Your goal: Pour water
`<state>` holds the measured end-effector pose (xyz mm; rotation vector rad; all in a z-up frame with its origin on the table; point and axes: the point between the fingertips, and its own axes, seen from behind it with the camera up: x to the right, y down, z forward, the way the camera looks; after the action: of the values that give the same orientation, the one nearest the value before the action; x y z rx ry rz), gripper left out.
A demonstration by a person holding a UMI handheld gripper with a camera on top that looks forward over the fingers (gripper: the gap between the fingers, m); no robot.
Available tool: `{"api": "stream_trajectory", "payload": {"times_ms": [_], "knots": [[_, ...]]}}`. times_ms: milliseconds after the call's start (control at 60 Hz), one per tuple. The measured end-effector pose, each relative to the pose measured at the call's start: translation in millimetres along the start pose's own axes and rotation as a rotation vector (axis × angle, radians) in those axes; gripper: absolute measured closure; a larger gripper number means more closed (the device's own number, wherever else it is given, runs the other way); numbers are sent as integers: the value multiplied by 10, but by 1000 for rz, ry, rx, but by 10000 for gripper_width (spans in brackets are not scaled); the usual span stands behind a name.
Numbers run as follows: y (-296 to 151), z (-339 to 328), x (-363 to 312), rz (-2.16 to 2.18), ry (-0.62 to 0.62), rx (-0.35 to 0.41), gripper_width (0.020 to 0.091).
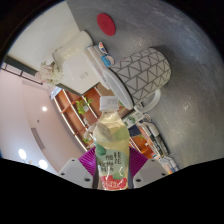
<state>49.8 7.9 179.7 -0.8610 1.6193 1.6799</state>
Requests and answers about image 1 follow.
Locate dark stack of books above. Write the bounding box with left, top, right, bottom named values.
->
left=139, top=123, right=171, bottom=158

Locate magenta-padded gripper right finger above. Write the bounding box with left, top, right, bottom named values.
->
left=128, top=147, right=168, bottom=190

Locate small round patterned ornament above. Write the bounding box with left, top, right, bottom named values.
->
left=100, top=54, right=116, bottom=68
left=97, top=41, right=108, bottom=54

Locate clear bottle of yellow drink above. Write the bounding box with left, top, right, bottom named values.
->
left=92, top=95, right=131, bottom=191

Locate ceiling lamp with round bulbs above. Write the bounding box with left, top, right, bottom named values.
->
left=16, top=148, right=49, bottom=171

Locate white mug with triangle pattern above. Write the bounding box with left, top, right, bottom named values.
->
left=104, top=47, right=173, bottom=114

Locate flat round red coaster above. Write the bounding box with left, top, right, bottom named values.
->
left=96, top=12, right=117, bottom=37

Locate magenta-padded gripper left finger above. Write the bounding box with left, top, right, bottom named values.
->
left=58, top=147, right=99, bottom=190

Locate wooden shelf unit with books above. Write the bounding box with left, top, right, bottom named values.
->
left=49, top=84, right=111, bottom=153

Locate ceiling air vent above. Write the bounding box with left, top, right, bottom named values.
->
left=30, top=127, right=46, bottom=151

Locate dark office chair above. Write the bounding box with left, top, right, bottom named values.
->
left=127, top=123, right=143, bottom=138

